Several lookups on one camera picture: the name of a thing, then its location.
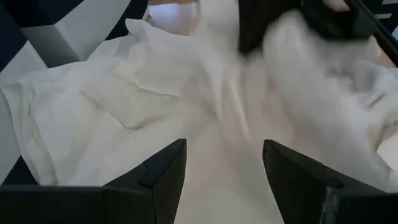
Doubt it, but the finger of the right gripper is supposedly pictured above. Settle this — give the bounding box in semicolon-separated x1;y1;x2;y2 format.
238;0;301;56

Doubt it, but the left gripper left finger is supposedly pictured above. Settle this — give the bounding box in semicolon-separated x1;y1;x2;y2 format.
0;138;187;224

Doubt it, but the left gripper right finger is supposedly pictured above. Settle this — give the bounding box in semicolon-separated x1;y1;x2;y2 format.
262;139;398;224

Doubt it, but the white cotton garment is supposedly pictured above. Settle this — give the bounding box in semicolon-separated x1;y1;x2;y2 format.
0;0;398;224

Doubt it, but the black aluminium table frame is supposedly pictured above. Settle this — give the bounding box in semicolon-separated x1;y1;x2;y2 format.
344;0;398;68

